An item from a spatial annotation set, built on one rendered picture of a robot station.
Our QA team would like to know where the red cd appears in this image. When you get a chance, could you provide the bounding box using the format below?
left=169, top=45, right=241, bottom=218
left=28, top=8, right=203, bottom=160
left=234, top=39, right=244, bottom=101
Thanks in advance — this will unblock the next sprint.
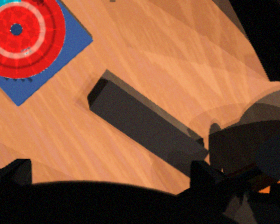
left=0, top=0, right=66, bottom=79

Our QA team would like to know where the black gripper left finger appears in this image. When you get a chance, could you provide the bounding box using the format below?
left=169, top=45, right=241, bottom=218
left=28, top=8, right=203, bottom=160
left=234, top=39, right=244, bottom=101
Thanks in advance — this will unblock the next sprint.
left=0, top=158, right=32, bottom=190

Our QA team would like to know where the black rectangular bar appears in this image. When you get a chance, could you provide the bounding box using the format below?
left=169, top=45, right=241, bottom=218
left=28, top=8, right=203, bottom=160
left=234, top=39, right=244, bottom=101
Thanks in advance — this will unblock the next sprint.
left=89, top=80, right=210, bottom=178

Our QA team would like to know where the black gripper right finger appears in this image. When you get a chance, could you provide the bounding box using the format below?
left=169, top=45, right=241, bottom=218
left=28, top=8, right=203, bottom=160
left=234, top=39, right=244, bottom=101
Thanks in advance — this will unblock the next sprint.
left=177, top=161, right=280, bottom=224

